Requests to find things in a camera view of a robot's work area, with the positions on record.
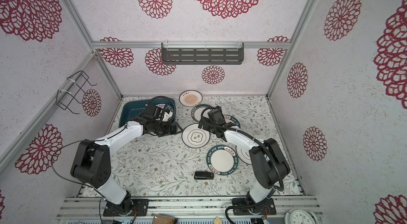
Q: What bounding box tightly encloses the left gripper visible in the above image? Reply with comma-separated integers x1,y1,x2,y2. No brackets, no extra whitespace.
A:
153,120,183,137

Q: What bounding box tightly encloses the white plate cloud emblem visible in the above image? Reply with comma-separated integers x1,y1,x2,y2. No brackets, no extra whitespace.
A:
181,123,210,149

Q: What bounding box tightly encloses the green rim plate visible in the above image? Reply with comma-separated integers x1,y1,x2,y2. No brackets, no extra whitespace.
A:
157,103,175,122
224,115,241,128
191,104,212,123
206,145,239,176

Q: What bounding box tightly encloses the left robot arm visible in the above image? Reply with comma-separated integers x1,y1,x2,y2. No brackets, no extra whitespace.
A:
71,104,180,216

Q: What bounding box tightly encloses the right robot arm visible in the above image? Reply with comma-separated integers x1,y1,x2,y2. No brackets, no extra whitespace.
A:
198,106,290,207

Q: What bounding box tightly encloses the teal plastic bin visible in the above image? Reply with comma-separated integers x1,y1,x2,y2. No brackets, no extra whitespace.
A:
119,99,176,127

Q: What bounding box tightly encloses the orange sunburst plate at back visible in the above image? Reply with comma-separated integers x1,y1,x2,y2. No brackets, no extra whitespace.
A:
179,90,203,107

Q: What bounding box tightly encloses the black small device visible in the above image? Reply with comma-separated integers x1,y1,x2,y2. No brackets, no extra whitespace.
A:
194,171,214,180

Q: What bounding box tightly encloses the brown box front edge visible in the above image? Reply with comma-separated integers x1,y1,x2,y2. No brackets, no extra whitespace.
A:
152,215,178,224

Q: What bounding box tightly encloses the white analog clock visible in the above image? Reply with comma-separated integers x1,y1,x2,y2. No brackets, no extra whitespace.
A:
284,209,319,224

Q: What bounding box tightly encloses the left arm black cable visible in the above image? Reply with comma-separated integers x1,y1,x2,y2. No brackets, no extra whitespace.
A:
50,96,176,224

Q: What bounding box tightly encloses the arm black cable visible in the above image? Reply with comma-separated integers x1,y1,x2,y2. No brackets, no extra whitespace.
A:
199,107,285,224
50,96,176,224

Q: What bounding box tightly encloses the grey wall shelf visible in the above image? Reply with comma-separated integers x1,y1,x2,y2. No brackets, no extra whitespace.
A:
161,42,244,65

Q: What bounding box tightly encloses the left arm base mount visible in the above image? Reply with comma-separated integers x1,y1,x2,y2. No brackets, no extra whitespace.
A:
103,192,149,217

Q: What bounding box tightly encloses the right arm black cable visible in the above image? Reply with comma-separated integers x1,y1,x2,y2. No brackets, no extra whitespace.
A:
199,107,285,224

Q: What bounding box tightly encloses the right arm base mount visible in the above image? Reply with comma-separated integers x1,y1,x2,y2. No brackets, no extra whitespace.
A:
231,198,277,216

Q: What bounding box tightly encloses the black wire wall rack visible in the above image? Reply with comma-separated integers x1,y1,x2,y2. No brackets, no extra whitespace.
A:
55,70,96,115

